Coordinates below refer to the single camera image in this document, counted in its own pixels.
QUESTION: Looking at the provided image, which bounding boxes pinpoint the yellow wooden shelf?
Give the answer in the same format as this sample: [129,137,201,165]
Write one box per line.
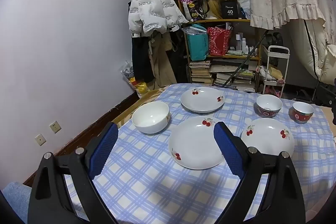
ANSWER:
[178,0,263,90]

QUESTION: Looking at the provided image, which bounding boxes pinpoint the black box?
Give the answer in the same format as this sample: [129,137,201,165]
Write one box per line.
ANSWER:
[220,0,239,19]

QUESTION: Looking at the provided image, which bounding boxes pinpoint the stack of old books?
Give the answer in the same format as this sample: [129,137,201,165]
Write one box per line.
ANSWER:
[189,61,214,84]

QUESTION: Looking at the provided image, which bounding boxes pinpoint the teal bag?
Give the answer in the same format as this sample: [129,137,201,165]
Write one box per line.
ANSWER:
[187,26,210,61]

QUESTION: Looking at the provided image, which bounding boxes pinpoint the black cable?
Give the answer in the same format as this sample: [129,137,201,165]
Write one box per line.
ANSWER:
[304,20,322,81]

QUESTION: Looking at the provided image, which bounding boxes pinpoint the small red patterned bowl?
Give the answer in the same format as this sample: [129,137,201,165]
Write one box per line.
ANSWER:
[292,101,315,124]

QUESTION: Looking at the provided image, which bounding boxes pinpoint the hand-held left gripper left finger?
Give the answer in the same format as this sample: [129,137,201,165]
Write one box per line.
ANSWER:
[28,122,119,224]

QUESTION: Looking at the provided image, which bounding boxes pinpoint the large white bowl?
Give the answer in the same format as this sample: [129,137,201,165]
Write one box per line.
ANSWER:
[131,101,171,134]

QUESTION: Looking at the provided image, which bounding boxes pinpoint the white rolling cart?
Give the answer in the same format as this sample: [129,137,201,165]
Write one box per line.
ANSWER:
[256,46,290,98]

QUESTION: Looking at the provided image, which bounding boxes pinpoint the white power wall socket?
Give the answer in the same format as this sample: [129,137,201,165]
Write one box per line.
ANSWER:
[49,121,62,134]

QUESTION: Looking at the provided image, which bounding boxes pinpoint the blue plaid tablecloth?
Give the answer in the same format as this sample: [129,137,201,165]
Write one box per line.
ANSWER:
[64,83,336,224]

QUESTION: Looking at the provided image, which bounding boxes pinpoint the beige box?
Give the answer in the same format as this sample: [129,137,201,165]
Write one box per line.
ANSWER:
[266,65,284,80]

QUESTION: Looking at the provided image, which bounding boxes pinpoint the black pink printed tote bag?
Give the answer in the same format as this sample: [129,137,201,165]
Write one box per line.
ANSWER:
[178,0,208,22]

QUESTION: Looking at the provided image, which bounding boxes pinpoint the white cherry print plate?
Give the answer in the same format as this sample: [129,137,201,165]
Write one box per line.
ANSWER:
[241,118,295,159]
[180,87,226,113]
[168,116,226,170]

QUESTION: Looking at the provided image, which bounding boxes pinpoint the black hanging garment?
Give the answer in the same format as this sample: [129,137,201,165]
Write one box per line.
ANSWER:
[167,27,189,84]

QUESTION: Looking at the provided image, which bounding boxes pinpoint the beige pants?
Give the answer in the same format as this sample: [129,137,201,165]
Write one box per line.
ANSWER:
[148,32,177,88]

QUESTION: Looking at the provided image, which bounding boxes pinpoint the printed clear plastic bag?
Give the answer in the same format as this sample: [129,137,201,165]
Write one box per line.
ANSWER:
[121,61,134,80]

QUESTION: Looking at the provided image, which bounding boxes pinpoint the yellow plastic bag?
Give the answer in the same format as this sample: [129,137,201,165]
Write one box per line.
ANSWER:
[129,77,153,98]

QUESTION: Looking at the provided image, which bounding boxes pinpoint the thin dark pole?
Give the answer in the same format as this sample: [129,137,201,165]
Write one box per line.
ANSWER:
[223,31,267,86]

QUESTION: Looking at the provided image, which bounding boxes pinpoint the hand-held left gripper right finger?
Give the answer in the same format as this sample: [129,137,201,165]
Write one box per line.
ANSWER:
[213,121,306,224]

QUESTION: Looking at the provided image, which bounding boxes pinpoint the black pants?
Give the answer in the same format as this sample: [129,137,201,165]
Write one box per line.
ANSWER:
[131,32,155,83]

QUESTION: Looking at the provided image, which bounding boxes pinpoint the red patterned bag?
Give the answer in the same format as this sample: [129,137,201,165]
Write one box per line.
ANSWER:
[207,27,232,56]

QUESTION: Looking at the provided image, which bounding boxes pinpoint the cream padded duvet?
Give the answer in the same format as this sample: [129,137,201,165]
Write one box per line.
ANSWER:
[285,18,336,83]

